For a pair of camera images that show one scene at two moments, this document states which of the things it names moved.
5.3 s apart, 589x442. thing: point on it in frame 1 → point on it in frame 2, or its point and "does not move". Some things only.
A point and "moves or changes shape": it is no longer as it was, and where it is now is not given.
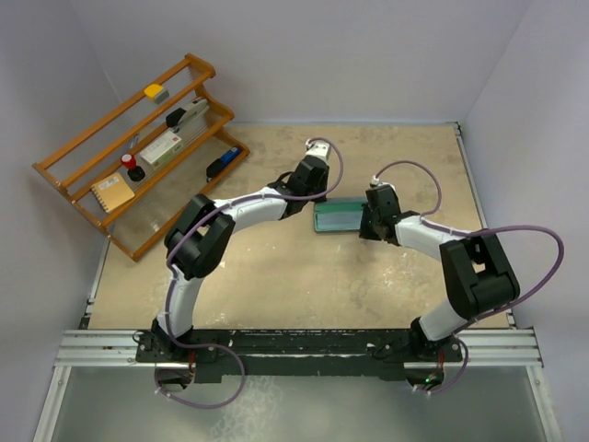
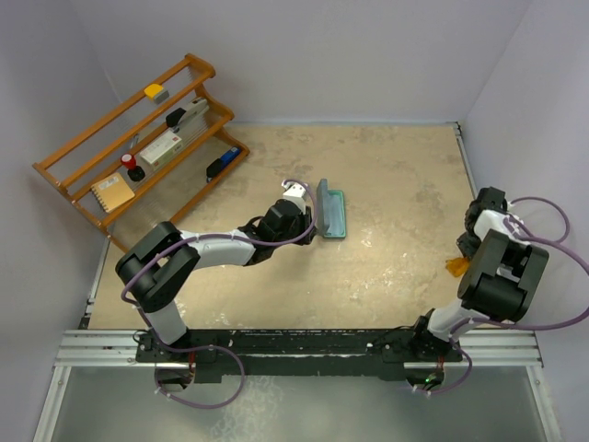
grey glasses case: (339, 215) moves or changes shape
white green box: (163, 150) does not move
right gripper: (365, 232) → (466, 247)
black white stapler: (193, 118) does not move
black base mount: (297, 354) does not move
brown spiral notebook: (113, 191) does not move
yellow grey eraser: (156, 92) does not move
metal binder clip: (135, 140) does not move
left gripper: (322, 182) → (305, 220)
